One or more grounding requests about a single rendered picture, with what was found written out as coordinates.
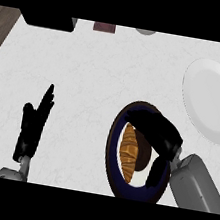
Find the dark blue rimmed plate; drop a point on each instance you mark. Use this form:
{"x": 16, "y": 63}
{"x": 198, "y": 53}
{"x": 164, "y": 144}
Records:
{"x": 129, "y": 188}

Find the white plate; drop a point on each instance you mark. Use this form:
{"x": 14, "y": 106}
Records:
{"x": 215, "y": 99}

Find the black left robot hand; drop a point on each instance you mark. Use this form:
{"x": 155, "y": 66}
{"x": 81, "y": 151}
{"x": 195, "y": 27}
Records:
{"x": 31, "y": 129}

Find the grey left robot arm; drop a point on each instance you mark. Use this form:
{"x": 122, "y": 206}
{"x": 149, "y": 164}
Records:
{"x": 15, "y": 170}

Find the black appliance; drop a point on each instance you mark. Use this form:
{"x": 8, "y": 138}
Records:
{"x": 47, "y": 19}

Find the golden brown croissant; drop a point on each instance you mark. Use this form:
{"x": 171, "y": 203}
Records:
{"x": 128, "y": 152}

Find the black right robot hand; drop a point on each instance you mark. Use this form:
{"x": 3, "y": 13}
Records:
{"x": 159, "y": 132}

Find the dark red box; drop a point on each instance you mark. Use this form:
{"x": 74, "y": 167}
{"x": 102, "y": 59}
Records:
{"x": 104, "y": 27}

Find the grey round object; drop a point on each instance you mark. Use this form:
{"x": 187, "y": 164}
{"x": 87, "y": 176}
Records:
{"x": 145, "y": 31}

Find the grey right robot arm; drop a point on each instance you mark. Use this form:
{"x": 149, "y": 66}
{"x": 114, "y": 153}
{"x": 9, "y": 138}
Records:
{"x": 197, "y": 185}

